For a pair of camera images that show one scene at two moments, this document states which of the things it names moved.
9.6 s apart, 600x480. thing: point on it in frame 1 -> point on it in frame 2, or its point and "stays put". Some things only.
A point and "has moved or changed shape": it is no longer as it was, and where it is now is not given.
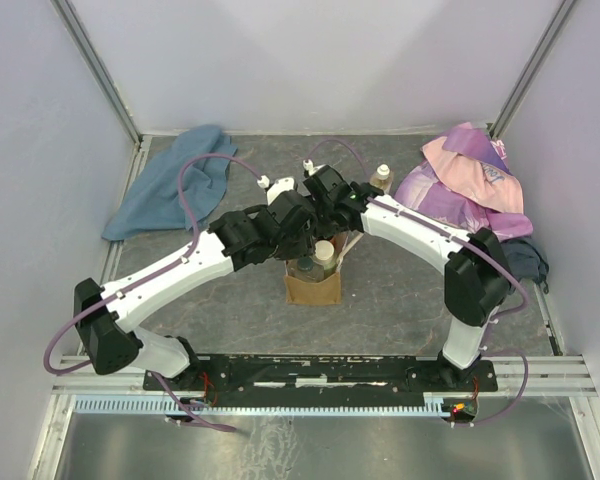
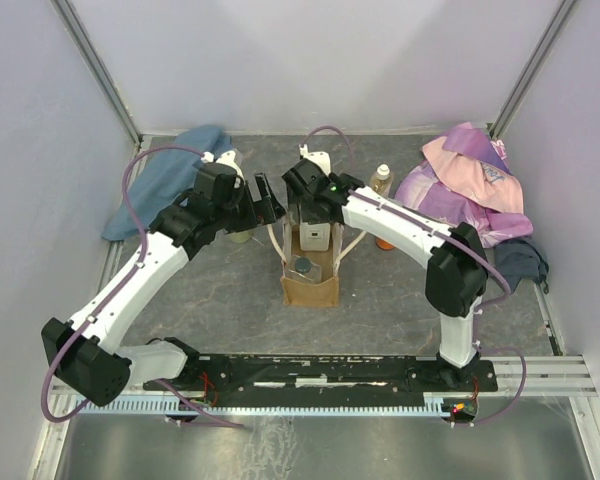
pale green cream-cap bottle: [325, 254] has moved or changed shape
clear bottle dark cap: [305, 269] stays put
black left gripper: [304, 246] -> [255, 218]
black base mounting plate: [289, 379] stays put
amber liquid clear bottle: [382, 179] stays put
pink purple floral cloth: [465, 180] stays put
